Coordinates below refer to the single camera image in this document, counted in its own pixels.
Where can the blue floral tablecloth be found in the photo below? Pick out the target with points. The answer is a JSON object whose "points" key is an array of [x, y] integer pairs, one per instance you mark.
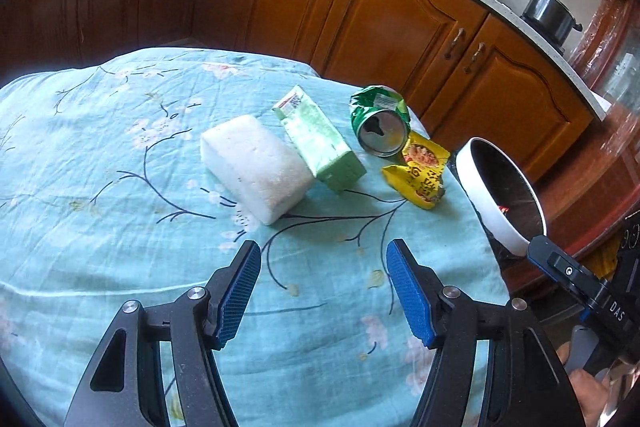
{"points": [[125, 217]]}

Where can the wooden door frame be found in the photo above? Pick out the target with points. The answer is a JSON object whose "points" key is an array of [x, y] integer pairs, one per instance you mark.
{"points": [[615, 57]]}

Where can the white frying pan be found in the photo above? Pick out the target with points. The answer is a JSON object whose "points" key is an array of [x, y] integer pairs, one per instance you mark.
{"points": [[487, 214]]}

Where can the white foam block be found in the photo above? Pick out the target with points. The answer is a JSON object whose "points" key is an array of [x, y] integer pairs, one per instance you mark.
{"points": [[255, 167]]}

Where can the yellow snack packet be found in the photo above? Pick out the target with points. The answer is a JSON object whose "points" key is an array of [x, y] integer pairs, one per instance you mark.
{"points": [[420, 177]]}

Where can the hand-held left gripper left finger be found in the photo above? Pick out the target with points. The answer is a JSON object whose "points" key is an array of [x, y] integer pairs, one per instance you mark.
{"points": [[240, 287]]}

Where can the green drink carton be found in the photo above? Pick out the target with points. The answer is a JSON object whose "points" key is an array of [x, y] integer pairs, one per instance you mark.
{"points": [[320, 142]]}

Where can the crushed green can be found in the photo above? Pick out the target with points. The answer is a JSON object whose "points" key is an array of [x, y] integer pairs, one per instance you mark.
{"points": [[380, 127]]}

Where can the person's right hand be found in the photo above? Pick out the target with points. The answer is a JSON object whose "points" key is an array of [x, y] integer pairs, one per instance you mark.
{"points": [[590, 397]]}

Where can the wooden base cabinets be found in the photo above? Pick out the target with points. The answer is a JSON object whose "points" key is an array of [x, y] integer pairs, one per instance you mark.
{"points": [[390, 22]]}

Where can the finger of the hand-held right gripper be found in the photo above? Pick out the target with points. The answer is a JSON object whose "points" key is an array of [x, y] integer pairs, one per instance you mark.
{"points": [[565, 269]]}

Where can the steel cooking pot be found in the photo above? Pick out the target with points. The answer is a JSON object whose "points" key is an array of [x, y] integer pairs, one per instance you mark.
{"points": [[550, 14]]}

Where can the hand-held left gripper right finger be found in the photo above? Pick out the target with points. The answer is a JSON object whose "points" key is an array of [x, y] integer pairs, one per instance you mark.
{"points": [[407, 297]]}

